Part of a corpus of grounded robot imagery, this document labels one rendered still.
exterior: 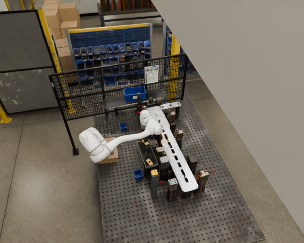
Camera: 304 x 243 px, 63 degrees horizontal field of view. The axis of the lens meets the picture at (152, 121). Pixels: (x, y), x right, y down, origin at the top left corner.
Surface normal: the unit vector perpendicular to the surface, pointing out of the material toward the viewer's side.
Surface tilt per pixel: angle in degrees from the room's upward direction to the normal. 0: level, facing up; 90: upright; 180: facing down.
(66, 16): 90
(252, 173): 0
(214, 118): 0
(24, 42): 90
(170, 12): 90
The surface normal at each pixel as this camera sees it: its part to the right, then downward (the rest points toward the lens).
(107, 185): 0.00, -0.71
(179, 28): -0.98, 0.15
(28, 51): 0.22, 0.70
